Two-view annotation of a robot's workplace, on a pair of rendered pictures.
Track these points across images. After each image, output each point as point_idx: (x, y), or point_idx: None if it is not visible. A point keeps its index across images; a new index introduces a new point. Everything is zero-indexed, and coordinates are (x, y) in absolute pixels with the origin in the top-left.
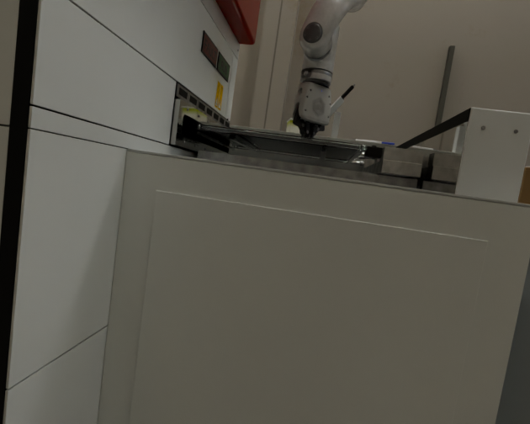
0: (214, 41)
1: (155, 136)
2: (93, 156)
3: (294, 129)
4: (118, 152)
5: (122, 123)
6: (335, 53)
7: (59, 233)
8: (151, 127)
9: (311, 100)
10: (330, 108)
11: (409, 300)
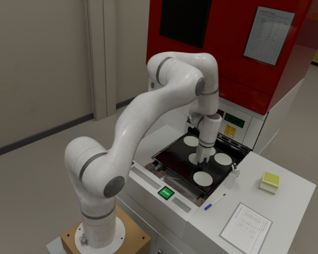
0: (219, 108)
1: (176, 126)
2: (157, 122)
3: (261, 179)
4: (163, 124)
5: (164, 119)
6: (203, 131)
7: (150, 129)
8: (174, 124)
9: (198, 146)
10: (200, 156)
11: None
